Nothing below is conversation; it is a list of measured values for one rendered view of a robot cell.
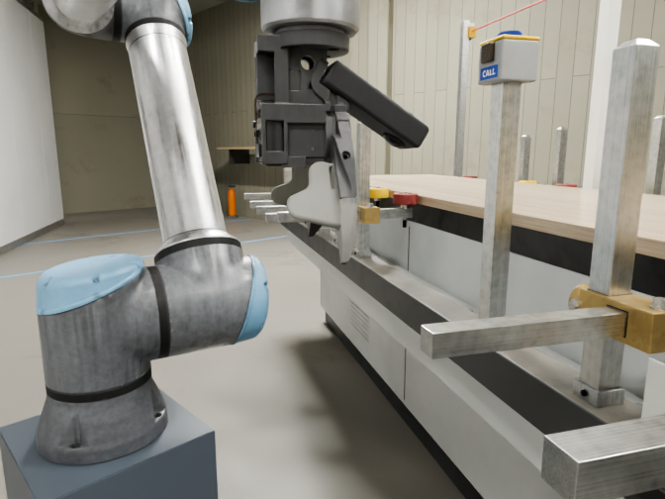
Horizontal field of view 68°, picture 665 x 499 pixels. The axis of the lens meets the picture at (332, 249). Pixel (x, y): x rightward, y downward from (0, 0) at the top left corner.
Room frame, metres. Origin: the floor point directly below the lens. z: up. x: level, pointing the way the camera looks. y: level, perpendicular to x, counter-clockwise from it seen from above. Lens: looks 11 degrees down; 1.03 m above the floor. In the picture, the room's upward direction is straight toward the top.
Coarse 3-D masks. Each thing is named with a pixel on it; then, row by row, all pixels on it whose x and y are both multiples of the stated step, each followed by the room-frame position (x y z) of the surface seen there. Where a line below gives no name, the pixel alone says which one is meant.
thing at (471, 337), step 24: (552, 312) 0.58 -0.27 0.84; (576, 312) 0.58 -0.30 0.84; (600, 312) 0.58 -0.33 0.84; (624, 312) 0.58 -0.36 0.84; (432, 336) 0.50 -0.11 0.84; (456, 336) 0.51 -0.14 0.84; (480, 336) 0.52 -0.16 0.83; (504, 336) 0.53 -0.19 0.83; (528, 336) 0.54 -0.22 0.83; (552, 336) 0.55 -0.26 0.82; (576, 336) 0.56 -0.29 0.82; (600, 336) 0.56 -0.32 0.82
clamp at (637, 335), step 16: (576, 288) 0.67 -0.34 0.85; (576, 304) 0.65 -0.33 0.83; (592, 304) 0.63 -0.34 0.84; (608, 304) 0.60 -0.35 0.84; (624, 304) 0.58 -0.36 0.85; (640, 304) 0.58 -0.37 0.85; (640, 320) 0.56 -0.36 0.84; (656, 320) 0.54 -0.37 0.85; (624, 336) 0.57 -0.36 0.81; (640, 336) 0.55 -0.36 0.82; (656, 336) 0.54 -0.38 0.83; (656, 352) 0.54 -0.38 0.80
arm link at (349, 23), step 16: (272, 0) 0.45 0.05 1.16; (288, 0) 0.44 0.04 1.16; (304, 0) 0.44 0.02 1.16; (320, 0) 0.44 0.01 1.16; (336, 0) 0.45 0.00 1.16; (352, 0) 0.46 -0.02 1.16; (272, 16) 0.45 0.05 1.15; (288, 16) 0.44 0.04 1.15; (304, 16) 0.44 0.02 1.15; (320, 16) 0.44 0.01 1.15; (336, 16) 0.45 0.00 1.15; (352, 16) 0.46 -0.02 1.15; (272, 32) 0.48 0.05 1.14; (352, 32) 0.48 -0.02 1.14
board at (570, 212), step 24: (432, 192) 1.70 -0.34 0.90; (456, 192) 1.70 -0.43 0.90; (480, 192) 1.70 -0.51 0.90; (528, 192) 1.70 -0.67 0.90; (552, 192) 1.70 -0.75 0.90; (576, 192) 1.70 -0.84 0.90; (480, 216) 1.24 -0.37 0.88; (528, 216) 1.06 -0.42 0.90; (552, 216) 1.06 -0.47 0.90; (576, 216) 1.06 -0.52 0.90; (648, 216) 1.06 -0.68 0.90; (648, 240) 0.78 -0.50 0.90
